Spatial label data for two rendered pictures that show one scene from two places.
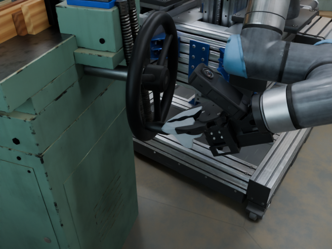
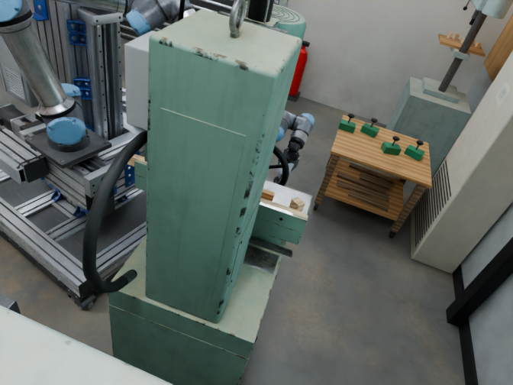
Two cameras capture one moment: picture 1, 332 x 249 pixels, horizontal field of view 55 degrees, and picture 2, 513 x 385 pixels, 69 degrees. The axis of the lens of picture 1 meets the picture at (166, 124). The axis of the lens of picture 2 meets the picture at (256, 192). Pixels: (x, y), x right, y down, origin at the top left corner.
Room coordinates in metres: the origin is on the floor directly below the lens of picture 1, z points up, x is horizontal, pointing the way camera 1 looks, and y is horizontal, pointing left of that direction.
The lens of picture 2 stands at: (0.87, 1.31, 1.74)
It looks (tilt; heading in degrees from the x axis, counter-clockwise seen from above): 39 degrees down; 259
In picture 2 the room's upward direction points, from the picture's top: 14 degrees clockwise
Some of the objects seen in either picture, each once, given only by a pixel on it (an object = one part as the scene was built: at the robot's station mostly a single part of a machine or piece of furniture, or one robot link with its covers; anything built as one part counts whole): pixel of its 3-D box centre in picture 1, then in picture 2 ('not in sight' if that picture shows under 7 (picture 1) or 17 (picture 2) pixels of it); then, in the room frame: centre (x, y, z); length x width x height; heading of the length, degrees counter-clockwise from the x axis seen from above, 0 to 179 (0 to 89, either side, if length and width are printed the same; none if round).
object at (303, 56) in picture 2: not in sight; (297, 70); (0.02, -2.52, 0.30); 0.19 x 0.18 x 0.60; 69
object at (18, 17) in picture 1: (48, 10); not in sight; (0.77, 0.28, 0.92); 0.22 x 0.02 x 0.05; 162
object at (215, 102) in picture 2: not in sight; (211, 190); (0.84, 0.62, 1.16); 0.22 x 0.22 x 0.72; 72
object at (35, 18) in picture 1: (50, 9); not in sight; (0.76, 0.27, 0.93); 0.16 x 0.02 x 0.06; 162
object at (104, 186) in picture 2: not in sight; (130, 216); (1.01, 0.70, 1.12); 0.33 x 0.05 x 0.36; 72
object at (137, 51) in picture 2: not in sight; (152, 82); (0.99, 0.61, 1.40); 0.10 x 0.06 x 0.16; 72
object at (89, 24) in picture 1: (101, 19); not in sight; (0.73, 0.15, 0.91); 0.15 x 0.14 x 0.09; 162
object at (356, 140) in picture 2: not in sight; (371, 170); (-0.32, -0.82, 0.32); 0.66 x 0.57 x 0.64; 160
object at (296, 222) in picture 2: not in sight; (217, 195); (0.81, 0.37, 0.93); 0.60 x 0.02 x 0.06; 162
